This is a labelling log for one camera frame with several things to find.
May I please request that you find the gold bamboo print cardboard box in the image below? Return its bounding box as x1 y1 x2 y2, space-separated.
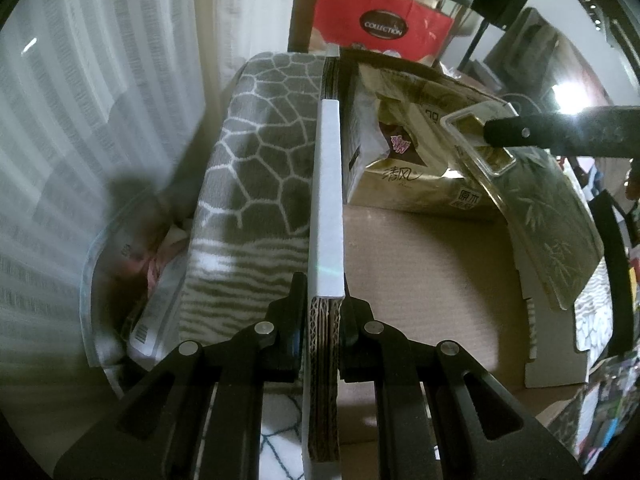
301 45 606 480

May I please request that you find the gold tissue pack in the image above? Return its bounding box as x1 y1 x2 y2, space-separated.
344 55 507 221

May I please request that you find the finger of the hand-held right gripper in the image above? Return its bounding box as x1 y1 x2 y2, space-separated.
482 104 640 158

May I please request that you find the brown cardboard box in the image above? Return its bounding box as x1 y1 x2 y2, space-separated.
286 0 347 55

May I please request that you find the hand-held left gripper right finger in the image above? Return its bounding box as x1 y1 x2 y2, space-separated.
340 296 583 480

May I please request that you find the white curtain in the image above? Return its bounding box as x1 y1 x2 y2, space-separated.
0 0 301 411

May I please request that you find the grey honeycomb pattern blanket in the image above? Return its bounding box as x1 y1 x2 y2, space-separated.
175 51 327 361

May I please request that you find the clear plastic bag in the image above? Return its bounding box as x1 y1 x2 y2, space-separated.
79 195 201 396

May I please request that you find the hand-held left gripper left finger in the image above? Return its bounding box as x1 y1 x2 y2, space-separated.
55 272 307 480

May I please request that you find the red gift bag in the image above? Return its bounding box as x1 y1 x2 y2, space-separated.
306 0 457 67

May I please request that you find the clear plastic container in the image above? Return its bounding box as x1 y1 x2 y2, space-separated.
440 105 521 177

